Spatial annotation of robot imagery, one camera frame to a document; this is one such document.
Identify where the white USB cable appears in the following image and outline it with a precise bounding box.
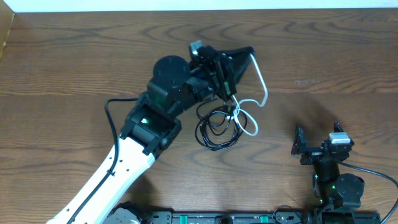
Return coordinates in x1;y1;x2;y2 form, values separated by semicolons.
226;53;269;137

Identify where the black camera cable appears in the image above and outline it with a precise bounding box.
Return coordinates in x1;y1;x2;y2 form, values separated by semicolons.
65;98;139;224
337;158;398;224

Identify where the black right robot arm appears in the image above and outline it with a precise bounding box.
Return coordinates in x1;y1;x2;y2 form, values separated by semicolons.
291;122;364;223

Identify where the black USB cable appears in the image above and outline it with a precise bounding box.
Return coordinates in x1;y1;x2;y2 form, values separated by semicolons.
194;96;248;152

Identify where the black left camera cable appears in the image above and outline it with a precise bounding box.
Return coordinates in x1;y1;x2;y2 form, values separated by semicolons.
65;98;139;224

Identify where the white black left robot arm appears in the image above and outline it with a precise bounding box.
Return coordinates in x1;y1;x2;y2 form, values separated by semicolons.
49;41;254;223

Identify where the black right camera cable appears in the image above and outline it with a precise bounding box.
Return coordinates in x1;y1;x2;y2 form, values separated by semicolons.
337;158;398;224

